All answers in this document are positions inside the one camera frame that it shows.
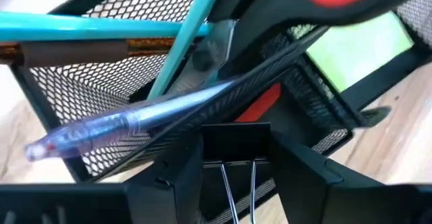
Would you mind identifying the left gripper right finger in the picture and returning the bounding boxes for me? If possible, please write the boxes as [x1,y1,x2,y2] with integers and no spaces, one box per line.
[269,132,384,224]

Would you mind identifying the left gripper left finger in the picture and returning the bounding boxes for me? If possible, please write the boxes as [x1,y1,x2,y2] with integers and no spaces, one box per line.
[126,133,205,224]

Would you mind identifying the black binder clip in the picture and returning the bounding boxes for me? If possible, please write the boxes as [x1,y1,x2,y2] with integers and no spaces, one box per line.
[200,122,273,224]

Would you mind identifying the red eraser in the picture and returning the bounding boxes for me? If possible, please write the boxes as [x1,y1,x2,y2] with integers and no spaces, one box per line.
[234,82,283,123]

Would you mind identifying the translucent blue pen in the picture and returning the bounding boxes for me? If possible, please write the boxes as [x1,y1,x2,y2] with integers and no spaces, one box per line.
[24,80,237,163]

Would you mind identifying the black mesh desk organizer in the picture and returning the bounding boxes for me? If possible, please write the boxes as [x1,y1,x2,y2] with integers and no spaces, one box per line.
[9,0,432,224]

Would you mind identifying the green sticky note pad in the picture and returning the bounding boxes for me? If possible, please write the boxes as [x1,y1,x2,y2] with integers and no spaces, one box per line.
[305,11,415,93]

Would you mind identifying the teal pen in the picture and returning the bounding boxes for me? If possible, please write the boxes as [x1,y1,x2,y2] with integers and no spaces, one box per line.
[146,0,227,100]
[0,11,213,45]

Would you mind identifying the brown pen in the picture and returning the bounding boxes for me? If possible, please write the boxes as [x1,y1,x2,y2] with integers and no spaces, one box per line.
[0,38,176,68]

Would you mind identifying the red handled scissors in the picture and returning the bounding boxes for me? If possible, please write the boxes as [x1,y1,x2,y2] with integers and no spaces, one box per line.
[165,0,432,96]

